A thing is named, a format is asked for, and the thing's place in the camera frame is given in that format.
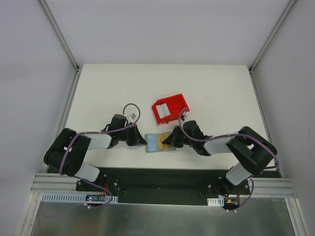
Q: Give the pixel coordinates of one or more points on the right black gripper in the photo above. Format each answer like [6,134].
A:
[177,137]

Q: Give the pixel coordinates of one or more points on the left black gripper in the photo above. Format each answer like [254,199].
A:
[133,136]

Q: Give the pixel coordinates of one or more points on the red plastic bin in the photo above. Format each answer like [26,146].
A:
[175,104]

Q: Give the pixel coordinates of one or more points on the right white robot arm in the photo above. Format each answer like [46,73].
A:
[252,151]

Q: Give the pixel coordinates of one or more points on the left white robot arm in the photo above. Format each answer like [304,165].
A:
[69,157]

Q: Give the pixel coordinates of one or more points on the stack of white cards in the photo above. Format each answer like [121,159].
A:
[162,110]

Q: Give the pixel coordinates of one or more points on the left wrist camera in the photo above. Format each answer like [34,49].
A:
[131,117]

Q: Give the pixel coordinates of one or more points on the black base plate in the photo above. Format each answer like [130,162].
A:
[165,186]

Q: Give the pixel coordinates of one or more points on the right white cable duct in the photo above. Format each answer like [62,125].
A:
[215,202]

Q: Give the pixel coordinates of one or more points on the white cable duct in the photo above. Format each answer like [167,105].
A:
[78,198]
[215,202]

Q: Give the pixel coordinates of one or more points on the left white cable duct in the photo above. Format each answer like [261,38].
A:
[78,198]

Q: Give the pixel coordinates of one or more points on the left aluminium frame post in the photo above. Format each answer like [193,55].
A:
[58,34]

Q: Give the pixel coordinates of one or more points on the aluminium frame post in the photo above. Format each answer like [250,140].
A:
[273,33]
[58,34]

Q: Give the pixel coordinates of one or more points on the right aluminium frame post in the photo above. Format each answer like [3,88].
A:
[273,33]

